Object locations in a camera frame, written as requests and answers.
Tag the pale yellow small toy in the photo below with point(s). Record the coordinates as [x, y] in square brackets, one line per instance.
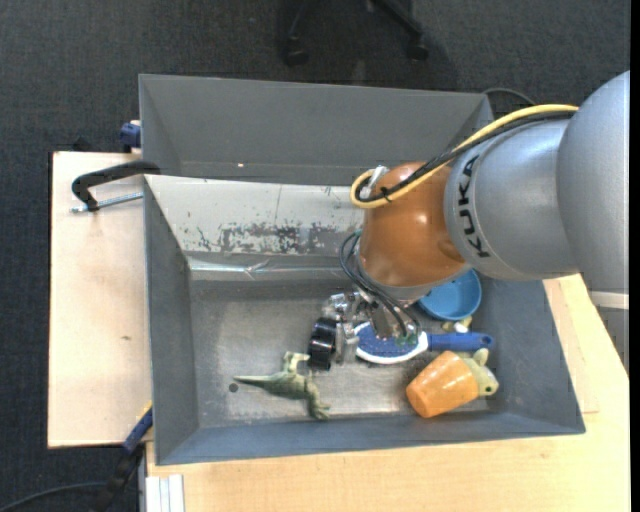
[459, 326]

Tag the pale wood board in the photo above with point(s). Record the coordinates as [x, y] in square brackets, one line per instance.
[100, 310]

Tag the grey metal bin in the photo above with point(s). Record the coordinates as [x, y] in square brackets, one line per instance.
[240, 320]

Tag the black ribbed double cylinder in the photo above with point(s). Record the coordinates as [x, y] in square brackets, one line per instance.
[321, 342]

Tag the green plush toy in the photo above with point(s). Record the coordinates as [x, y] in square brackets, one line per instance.
[486, 380]

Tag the orange cup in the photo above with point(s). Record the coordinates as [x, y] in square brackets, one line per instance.
[442, 385]

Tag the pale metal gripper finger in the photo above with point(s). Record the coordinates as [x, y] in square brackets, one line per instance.
[354, 345]
[343, 345]

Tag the green toy dinosaur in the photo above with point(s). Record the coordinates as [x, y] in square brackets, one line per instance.
[292, 384]

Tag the blue bowl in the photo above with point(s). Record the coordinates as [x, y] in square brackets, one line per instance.
[457, 297]

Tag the blue and white brush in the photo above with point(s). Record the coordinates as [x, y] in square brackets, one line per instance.
[385, 349]

